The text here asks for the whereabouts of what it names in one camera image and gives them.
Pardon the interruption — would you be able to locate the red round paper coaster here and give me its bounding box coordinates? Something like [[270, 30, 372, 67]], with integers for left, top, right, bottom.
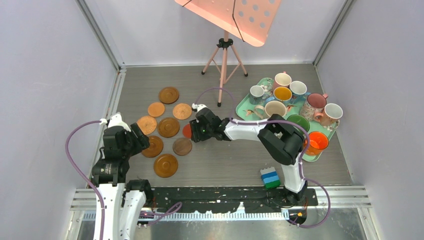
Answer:
[[182, 123, 192, 139]]

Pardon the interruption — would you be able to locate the woven rattan coaster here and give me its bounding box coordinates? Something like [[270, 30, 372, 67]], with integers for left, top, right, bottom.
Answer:
[[136, 115, 157, 135], [172, 103, 193, 120]]

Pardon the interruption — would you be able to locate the dark walnut coaster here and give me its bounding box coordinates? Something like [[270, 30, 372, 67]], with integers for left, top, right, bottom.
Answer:
[[172, 137, 193, 156]]

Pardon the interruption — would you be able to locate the large ridged brown wooden coaster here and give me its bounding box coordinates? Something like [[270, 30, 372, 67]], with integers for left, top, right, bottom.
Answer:
[[157, 117, 180, 138]]

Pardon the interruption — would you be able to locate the light plain wooden coaster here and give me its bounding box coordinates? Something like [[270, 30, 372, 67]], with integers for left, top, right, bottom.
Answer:
[[147, 102, 166, 118]]

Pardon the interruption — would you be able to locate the cream shell pattern mug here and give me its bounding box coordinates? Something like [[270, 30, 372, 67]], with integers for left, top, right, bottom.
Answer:
[[253, 100, 288, 119]]

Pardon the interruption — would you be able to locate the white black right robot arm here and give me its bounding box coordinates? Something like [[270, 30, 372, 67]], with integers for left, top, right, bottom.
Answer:
[[189, 104, 308, 205]]

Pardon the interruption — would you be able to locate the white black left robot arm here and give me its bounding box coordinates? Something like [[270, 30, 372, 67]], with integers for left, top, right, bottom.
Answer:
[[91, 123, 154, 240]]

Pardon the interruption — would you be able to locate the ridged brown coaster back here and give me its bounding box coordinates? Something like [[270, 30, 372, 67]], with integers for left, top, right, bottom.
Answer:
[[158, 86, 180, 105]]

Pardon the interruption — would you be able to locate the small blue patterned mug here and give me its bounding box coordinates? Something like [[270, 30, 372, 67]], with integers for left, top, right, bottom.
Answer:
[[249, 85, 265, 105]]

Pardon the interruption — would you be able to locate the mint green floral tray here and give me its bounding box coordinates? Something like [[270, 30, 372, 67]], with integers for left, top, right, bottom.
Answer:
[[235, 77, 340, 162]]

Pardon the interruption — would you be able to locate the yellow inside blue mug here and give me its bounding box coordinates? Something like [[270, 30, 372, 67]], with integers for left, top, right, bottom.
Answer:
[[273, 86, 293, 106]]

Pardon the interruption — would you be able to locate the blue green toy brick stack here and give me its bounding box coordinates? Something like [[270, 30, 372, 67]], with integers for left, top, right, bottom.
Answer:
[[260, 167, 281, 190]]

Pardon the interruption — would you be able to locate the pink white inside mug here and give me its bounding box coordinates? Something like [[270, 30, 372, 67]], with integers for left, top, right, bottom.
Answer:
[[272, 71, 292, 90]]

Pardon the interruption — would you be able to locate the green inside cream mug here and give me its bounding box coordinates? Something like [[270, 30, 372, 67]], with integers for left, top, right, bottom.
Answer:
[[286, 114, 310, 132]]

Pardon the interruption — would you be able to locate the white inside teal mug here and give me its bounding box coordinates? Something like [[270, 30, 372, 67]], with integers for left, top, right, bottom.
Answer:
[[289, 80, 308, 104]]

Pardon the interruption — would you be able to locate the pink inside floral mug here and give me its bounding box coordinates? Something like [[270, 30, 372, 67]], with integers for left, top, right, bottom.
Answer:
[[299, 93, 329, 121]]

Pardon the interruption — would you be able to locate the orange mug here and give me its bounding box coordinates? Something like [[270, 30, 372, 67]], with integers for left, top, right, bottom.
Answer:
[[305, 131, 329, 156]]

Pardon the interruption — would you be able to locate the pink music stand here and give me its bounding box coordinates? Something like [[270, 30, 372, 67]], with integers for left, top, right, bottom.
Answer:
[[176, 0, 282, 107]]

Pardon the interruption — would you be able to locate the peach mug white inside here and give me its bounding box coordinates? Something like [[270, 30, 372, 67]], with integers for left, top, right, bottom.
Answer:
[[313, 103, 344, 127]]

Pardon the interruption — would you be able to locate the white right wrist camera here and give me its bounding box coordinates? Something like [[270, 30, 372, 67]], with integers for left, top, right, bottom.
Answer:
[[191, 103, 208, 112]]

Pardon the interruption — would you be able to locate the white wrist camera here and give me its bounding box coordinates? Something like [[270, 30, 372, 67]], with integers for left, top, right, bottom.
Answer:
[[191, 103, 208, 112], [106, 112, 132, 132]]

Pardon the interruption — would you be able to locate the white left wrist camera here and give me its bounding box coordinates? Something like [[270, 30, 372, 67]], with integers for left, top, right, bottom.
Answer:
[[106, 112, 132, 132]]

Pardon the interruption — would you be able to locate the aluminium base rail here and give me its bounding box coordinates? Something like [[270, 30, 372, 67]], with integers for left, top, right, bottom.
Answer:
[[68, 185, 373, 234]]

